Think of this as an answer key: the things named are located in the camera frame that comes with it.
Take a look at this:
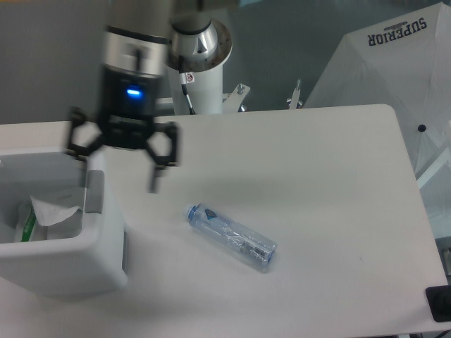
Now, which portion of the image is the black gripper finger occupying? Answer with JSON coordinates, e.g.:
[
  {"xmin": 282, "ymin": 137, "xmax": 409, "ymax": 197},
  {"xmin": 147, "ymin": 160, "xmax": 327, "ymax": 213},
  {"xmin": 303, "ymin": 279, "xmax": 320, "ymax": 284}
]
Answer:
[
  {"xmin": 65, "ymin": 107, "xmax": 105, "ymax": 161},
  {"xmin": 144, "ymin": 121, "xmax": 180, "ymax": 193}
]

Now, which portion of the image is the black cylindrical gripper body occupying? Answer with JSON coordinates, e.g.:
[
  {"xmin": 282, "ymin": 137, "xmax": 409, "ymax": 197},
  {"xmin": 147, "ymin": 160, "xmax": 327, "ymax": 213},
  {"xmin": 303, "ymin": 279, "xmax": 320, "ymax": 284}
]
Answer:
[{"xmin": 97, "ymin": 65, "xmax": 161, "ymax": 150}]

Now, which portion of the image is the clear plastic water bottle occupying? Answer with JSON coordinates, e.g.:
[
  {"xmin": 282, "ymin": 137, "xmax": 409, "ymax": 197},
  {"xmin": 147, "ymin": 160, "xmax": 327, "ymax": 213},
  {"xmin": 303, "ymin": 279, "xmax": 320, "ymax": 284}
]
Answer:
[{"xmin": 183, "ymin": 203, "xmax": 278, "ymax": 272}]

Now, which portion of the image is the clear plastic wrapper with barcode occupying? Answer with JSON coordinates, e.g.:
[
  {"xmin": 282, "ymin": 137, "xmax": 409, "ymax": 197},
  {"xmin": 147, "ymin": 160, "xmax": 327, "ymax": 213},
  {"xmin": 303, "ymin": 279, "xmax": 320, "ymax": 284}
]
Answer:
[{"xmin": 30, "ymin": 193, "xmax": 82, "ymax": 227}]

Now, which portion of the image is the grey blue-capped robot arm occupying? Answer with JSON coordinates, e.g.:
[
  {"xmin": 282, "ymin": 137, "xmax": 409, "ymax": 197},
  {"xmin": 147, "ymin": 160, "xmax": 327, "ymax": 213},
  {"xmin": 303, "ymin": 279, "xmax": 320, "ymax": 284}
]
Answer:
[{"xmin": 66, "ymin": 1, "xmax": 233, "ymax": 192}]

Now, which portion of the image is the green white trash in bin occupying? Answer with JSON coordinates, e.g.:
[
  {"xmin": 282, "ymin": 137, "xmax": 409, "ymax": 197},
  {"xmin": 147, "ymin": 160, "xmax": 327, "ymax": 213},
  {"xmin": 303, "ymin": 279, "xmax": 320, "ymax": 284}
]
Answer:
[{"xmin": 14, "ymin": 202, "xmax": 37, "ymax": 242}]

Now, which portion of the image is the white plastic trash can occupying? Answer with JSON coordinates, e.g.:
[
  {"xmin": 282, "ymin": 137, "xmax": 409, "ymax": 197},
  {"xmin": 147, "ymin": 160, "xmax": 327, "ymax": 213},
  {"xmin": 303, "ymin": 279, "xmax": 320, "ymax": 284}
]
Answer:
[{"xmin": 1, "ymin": 148, "xmax": 128, "ymax": 296}]

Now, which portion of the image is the white umbrella with SUPERIOR print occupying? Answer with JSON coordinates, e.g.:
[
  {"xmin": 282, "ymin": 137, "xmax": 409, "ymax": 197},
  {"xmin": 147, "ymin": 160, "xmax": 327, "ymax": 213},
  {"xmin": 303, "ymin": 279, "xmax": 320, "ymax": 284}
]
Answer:
[{"xmin": 305, "ymin": 2, "xmax": 450, "ymax": 175}]

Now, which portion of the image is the black device at table corner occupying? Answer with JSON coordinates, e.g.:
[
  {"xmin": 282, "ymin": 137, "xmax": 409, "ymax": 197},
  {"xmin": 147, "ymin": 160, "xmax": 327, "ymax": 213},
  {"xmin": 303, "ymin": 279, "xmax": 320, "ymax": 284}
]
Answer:
[{"xmin": 425, "ymin": 285, "xmax": 450, "ymax": 323}]

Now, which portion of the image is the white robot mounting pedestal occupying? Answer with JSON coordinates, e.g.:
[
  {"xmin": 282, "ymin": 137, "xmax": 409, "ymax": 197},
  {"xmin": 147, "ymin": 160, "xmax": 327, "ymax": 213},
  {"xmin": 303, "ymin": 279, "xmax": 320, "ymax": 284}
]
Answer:
[{"xmin": 166, "ymin": 65, "xmax": 223, "ymax": 115}]

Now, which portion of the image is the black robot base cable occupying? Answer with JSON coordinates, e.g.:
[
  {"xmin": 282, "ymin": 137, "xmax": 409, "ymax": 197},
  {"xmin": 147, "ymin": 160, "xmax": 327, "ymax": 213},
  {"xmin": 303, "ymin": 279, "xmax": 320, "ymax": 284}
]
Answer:
[{"xmin": 178, "ymin": 55, "xmax": 197, "ymax": 115}]

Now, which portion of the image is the white metal table frame bracket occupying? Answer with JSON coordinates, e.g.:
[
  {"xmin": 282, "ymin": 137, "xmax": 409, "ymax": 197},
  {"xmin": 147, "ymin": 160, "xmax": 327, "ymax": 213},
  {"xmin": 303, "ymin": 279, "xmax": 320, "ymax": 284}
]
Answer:
[{"xmin": 154, "ymin": 79, "xmax": 304, "ymax": 117}]

